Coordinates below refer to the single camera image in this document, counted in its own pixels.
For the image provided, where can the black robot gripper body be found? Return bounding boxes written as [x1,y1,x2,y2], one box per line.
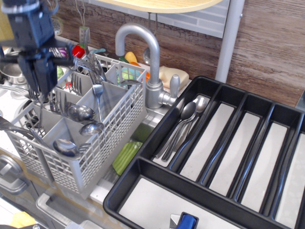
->
[0,0,73,66]

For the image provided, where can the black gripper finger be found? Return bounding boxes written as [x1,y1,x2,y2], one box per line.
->
[34,58,57,94]
[18,56,38,92]

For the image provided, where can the small steel spoon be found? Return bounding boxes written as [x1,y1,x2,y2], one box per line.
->
[38,92,46,134]

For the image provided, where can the steel spoon middle basket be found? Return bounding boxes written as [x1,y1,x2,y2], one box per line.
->
[67,104,96,122]

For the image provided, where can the steel spoon basket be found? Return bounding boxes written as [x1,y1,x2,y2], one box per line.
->
[79,122,105,136]
[67,104,96,122]

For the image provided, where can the grey plastic cutlery basket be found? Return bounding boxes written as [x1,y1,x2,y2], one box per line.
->
[5,52,147,200]

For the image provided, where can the steel spoon lower basket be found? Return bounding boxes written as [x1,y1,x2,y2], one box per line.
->
[79,122,105,136]

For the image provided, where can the large steel spoon front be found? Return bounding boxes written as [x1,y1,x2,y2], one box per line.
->
[53,139,81,159]

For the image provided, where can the dark steel spoon in tray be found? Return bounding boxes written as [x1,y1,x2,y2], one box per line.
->
[153,102,196,158]

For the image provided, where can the black cutlery tray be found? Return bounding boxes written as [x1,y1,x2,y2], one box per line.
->
[103,76,305,229]

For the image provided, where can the green toy cabbage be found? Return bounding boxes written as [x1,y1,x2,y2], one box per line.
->
[57,66,64,79]

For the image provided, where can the steel cooking pot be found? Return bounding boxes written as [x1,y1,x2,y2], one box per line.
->
[0,62,27,84]

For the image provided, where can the purple striped toy ball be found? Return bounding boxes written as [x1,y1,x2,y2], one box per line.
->
[57,48,67,58]

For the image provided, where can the hanging slotted ladle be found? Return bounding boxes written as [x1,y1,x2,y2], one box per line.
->
[52,17,64,36]

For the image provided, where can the red toy pepper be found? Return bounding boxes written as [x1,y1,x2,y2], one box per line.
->
[72,44,85,58]

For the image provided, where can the hanging metal spatula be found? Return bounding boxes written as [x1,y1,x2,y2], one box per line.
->
[75,0,90,49]

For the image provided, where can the tall steel fork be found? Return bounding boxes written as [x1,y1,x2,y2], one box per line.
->
[86,52,105,122]

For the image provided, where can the yellow toy fruit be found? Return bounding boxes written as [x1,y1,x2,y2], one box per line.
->
[124,52,138,63]

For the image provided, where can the silver toy faucet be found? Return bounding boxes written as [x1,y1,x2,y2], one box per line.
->
[115,23,180,109]

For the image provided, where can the beige toy sponge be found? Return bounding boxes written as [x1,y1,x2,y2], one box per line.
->
[158,65,190,89]

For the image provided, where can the wooden round shelf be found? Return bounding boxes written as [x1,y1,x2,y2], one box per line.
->
[98,0,221,13]

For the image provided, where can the yellow toy at corner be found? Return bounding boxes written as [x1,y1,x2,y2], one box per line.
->
[10,212,36,229]

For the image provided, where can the blue object at bottom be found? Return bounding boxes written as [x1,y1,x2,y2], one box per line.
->
[169,212,199,229]

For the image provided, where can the grey metal post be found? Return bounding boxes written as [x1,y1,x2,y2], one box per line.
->
[215,0,245,83]

